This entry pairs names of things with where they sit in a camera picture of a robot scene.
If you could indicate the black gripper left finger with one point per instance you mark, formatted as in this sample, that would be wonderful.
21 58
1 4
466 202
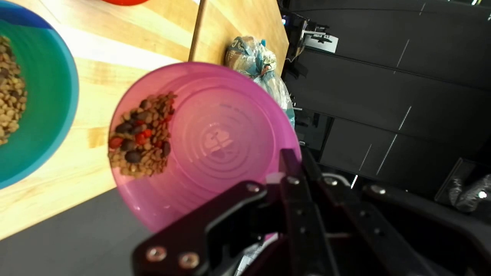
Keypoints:
205 240

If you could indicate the purple plastic bowl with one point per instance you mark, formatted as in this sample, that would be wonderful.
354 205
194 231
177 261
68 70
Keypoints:
220 139

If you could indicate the wrapped bowl of food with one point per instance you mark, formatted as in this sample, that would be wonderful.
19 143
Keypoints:
246 54

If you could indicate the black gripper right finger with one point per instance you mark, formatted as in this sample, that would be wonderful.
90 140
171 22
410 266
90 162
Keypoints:
409 235

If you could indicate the nut and bean mix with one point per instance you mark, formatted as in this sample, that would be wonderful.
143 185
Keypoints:
143 139

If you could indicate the green plastic bowl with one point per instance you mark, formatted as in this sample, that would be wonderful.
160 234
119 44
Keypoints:
47 102

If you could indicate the red plate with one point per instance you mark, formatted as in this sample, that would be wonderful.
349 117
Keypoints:
125 2

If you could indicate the clear plastic bag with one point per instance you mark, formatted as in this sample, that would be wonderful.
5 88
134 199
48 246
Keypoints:
279 93

